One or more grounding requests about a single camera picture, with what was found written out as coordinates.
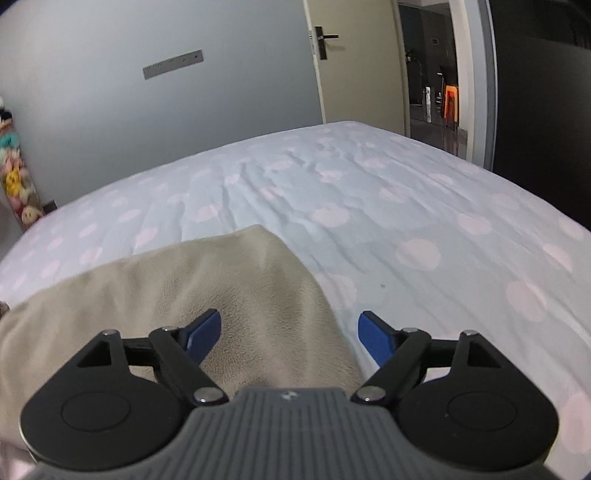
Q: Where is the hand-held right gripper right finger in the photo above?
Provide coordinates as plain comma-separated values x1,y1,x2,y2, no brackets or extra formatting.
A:
350,311,506,408

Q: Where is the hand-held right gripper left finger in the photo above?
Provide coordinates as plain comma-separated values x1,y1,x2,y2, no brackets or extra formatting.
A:
74,309,230,408

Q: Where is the beige fleece jacket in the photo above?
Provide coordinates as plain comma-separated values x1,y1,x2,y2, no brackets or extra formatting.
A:
0,224,365,462

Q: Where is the polka dot bed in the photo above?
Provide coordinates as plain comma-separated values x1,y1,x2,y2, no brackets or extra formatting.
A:
0,121,591,480

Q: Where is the clear tube of plush toys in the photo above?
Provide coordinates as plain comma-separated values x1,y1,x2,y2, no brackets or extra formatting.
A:
0,117,47,229

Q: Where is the orange chair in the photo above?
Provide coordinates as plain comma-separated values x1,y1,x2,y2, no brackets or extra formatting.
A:
441,80,460,126

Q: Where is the cream door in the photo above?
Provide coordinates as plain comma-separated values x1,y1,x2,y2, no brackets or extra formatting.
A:
302,0,411,137

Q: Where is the black wardrobe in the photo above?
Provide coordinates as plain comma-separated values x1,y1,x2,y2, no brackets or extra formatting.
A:
489,0,591,222

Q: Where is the white door frame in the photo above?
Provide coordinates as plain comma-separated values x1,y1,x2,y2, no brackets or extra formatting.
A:
450,0,498,172

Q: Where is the black door handle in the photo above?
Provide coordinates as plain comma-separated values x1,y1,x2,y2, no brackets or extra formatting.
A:
309,26,339,61

